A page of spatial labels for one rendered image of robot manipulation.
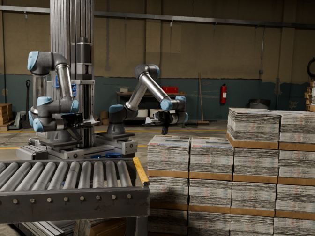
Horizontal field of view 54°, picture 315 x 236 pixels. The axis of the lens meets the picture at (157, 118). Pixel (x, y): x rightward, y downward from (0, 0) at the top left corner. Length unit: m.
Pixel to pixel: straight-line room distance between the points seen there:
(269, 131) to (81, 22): 1.59
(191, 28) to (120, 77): 2.42
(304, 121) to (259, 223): 0.74
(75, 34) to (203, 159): 1.34
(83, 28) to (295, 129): 1.70
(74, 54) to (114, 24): 6.27
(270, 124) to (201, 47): 7.10
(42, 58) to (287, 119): 1.58
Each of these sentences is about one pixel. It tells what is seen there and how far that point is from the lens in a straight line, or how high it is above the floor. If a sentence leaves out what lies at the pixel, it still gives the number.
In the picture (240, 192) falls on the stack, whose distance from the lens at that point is 2.22.
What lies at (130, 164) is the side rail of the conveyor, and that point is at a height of 0.77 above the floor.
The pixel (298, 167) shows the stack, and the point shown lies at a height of 0.72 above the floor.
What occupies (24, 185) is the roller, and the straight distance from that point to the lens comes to 1.51.
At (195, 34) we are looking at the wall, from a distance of 9.10.
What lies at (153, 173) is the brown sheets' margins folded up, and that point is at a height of 0.62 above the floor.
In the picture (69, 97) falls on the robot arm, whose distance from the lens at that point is 1.84.
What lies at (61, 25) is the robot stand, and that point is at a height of 1.65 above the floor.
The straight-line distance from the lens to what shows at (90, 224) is 2.12.
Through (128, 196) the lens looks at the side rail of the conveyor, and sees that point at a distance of 1.37.
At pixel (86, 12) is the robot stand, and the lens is 2.61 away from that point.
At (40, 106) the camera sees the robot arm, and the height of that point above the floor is 1.11.
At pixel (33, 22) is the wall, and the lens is 8.89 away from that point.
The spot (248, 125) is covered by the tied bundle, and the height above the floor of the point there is 0.98.
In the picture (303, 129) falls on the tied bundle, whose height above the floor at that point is 0.97.
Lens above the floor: 1.28
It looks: 7 degrees down
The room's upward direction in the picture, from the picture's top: 1 degrees clockwise
